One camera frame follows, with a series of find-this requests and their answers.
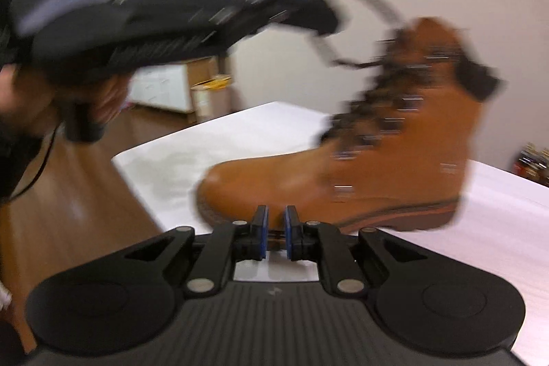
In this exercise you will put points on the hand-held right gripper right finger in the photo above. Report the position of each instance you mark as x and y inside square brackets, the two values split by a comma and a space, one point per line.
[291, 235]

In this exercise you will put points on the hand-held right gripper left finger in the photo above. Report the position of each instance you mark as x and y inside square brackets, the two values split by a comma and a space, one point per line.
[260, 235]

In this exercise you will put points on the person's left hand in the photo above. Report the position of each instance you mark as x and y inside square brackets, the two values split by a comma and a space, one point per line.
[30, 91]

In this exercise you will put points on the row of dark glass bottles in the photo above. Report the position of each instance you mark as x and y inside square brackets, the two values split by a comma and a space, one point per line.
[532, 166]

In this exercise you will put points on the brown leather boot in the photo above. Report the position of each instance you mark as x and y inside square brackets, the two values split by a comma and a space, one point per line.
[386, 177]

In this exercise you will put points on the dark brown shoelace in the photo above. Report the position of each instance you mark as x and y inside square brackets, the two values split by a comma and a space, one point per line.
[332, 59]

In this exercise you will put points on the wooden bin with yellow bag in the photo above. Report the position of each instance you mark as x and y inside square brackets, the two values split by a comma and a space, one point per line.
[210, 100]

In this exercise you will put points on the white wooden television cabinet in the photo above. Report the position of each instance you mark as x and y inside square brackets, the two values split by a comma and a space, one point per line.
[163, 89]

